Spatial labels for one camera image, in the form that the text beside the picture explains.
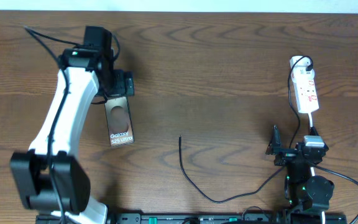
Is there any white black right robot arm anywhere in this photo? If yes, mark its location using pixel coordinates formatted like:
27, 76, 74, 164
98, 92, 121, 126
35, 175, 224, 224
266, 126, 334, 223

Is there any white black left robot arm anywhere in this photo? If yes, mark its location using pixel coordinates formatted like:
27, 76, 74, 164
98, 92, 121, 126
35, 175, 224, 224
10, 26, 135, 223

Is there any white power strip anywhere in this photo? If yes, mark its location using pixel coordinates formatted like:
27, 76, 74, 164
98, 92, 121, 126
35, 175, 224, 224
291, 69, 319, 114

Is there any black charger cable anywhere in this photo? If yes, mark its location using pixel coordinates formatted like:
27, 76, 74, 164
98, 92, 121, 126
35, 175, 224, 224
178, 55, 314, 204

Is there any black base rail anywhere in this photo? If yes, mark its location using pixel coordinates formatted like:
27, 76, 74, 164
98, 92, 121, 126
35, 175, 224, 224
35, 212, 347, 224

